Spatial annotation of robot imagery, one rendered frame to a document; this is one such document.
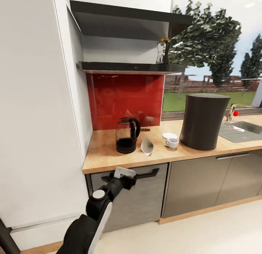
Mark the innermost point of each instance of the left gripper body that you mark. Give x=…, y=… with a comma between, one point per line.
x=123, y=182

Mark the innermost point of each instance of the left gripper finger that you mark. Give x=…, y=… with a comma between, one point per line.
x=134, y=179

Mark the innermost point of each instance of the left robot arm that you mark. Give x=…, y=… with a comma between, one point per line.
x=83, y=234

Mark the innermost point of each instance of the fixed window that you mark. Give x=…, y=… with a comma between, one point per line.
x=222, y=51

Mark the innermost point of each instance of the paper coffee filter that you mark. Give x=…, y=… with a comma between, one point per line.
x=147, y=146

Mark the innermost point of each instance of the coffee cup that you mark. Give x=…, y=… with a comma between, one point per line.
x=172, y=142

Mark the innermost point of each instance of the electric kettle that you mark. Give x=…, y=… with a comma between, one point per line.
x=126, y=135

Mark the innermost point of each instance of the bottle of coffee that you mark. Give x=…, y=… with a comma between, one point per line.
x=163, y=50

